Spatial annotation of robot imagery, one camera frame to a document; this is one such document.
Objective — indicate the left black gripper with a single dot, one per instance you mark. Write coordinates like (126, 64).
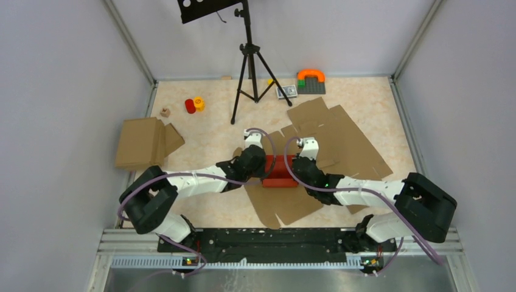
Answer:
(261, 173)

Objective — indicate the small wooden cube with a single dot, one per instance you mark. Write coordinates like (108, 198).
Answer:
(165, 112)

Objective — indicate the red paper box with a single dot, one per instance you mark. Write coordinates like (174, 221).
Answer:
(280, 178)

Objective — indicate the yellow toy block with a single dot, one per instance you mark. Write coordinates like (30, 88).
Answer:
(199, 103)

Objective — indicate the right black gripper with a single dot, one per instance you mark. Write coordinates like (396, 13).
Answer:
(296, 156)

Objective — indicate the orange arch toy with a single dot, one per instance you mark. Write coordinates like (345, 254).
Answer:
(311, 73)

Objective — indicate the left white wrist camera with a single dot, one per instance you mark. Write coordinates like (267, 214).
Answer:
(252, 137)

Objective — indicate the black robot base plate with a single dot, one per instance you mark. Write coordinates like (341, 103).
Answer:
(287, 245)

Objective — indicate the black camera tripod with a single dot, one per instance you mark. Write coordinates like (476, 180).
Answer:
(249, 51)

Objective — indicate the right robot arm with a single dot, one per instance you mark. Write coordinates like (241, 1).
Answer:
(418, 207)

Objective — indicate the black perforated plate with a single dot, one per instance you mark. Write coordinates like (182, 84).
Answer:
(193, 9)

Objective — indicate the red cylinder toy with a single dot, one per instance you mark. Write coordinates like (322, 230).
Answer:
(190, 106)

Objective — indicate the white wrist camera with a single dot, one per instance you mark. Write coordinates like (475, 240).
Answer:
(252, 137)
(309, 148)

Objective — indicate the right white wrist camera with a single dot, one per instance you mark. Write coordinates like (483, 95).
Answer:
(309, 148)

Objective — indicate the playing card deck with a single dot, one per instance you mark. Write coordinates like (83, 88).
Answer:
(290, 91)

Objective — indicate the folded brown cardboard box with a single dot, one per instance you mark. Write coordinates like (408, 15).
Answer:
(146, 142)

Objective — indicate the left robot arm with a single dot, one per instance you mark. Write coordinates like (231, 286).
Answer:
(148, 201)

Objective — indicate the large flat cardboard sheet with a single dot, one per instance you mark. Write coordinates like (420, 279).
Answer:
(343, 149)

